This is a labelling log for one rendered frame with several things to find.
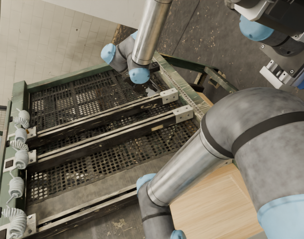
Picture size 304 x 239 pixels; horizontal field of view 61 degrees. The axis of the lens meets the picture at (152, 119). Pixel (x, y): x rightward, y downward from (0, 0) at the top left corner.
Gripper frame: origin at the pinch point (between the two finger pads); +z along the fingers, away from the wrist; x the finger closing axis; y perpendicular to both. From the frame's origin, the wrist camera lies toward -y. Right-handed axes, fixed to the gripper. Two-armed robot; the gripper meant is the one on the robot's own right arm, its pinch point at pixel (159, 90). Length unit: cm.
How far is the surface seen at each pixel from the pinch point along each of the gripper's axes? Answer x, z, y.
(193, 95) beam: -32, 52, -5
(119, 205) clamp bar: 35, 10, 47
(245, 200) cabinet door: 52, 40, -2
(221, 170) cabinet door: 33, 41, 1
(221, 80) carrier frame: -83, 114, -27
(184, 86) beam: -45, 52, -3
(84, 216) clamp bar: 36, 0, 60
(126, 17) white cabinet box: -347, 124, 34
